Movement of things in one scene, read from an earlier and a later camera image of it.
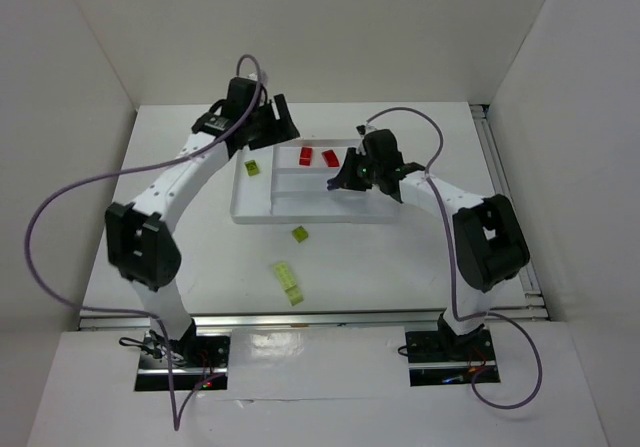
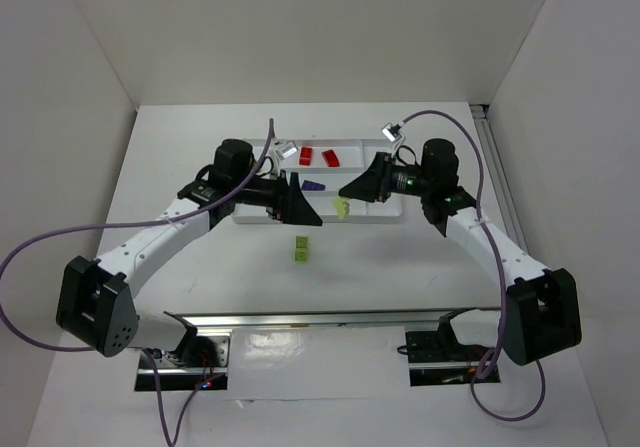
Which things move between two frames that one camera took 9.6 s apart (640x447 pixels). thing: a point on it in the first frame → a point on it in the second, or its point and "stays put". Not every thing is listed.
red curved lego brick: x=330 y=158 stays put
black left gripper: x=270 y=124 → x=285 y=198
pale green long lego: x=288 y=282 → x=342 y=207
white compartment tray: x=284 y=181 stays put
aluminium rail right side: x=533 y=308 stays put
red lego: x=305 y=156 stays put
